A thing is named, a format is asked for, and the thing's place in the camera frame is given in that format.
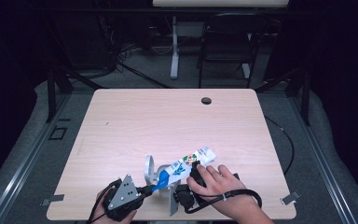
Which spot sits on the white and blue pouch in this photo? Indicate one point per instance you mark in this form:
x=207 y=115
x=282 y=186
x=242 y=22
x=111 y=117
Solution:
x=186 y=165

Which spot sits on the white desk leg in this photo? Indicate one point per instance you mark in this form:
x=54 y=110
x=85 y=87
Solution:
x=245 y=71
x=174 y=56

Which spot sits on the person's right hand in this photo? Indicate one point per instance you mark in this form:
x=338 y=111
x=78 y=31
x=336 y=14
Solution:
x=223 y=189

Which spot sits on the black metal stand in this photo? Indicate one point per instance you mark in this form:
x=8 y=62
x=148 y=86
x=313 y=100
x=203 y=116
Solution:
x=305 y=99
x=51 y=93

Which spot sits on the black floor outlet frame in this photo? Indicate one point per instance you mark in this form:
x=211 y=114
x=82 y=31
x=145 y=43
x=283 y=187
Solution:
x=52 y=133

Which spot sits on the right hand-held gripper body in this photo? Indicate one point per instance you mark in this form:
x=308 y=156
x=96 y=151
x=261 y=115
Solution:
x=185 y=197

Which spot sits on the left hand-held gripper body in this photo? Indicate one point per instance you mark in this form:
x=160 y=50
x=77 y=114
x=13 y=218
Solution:
x=124 y=194

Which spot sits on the grey tape strip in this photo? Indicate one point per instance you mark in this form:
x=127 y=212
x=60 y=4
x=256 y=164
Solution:
x=52 y=199
x=290 y=198

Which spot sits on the black folding chair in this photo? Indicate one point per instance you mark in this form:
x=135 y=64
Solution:
x=230 y=46

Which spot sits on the aluminium floor rail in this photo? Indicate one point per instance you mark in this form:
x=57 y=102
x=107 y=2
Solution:
x=323 y=161
x=28 y=161

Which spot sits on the clear container with white lid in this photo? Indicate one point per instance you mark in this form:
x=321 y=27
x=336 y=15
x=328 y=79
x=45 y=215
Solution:
x=150 y=169

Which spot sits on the person's left hand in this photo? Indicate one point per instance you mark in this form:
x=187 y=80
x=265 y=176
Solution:
x=99 y=207

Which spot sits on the black table grommet hole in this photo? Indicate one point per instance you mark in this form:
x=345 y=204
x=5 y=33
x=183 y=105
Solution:
x=206 y=100

